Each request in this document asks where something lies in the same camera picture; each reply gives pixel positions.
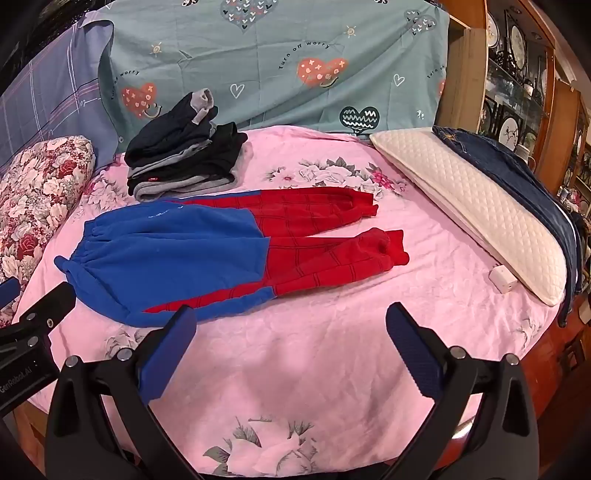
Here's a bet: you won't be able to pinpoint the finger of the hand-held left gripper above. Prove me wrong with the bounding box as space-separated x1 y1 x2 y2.
0 278 21 319
0 282 77 356

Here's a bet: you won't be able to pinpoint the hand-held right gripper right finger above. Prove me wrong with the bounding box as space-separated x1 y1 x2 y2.
385 302 541 480

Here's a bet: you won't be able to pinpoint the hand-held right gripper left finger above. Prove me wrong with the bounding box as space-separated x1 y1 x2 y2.
46 305 218 480

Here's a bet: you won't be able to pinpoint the blue and red pants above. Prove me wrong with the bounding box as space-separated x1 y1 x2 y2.
54 187 409 328

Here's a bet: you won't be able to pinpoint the black pants red tag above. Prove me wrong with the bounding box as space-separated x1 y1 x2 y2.
127 122 249 203

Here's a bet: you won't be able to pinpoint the red floral pillow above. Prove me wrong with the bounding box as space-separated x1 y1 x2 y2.
0 135 96 328

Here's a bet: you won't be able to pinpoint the white charger adapter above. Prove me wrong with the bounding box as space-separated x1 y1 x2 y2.
489 264 514 294

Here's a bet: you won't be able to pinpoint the pink floral bedsheet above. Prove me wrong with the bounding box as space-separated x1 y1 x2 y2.
11 124 561 476

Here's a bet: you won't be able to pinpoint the white quilted pillow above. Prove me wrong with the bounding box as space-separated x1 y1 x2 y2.
369 129 568 306

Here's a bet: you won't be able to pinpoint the dark blue jeans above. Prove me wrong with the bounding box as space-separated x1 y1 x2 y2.
431 126 585 328

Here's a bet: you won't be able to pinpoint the blue plaid quilt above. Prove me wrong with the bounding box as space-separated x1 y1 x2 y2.
0 21 116 171

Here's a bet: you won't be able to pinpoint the wooden display cabinet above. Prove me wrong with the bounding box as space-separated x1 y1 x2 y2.
438 0 591 222

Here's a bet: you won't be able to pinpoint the teal heart printed sheet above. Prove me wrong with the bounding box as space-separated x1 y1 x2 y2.
97 0 451 153

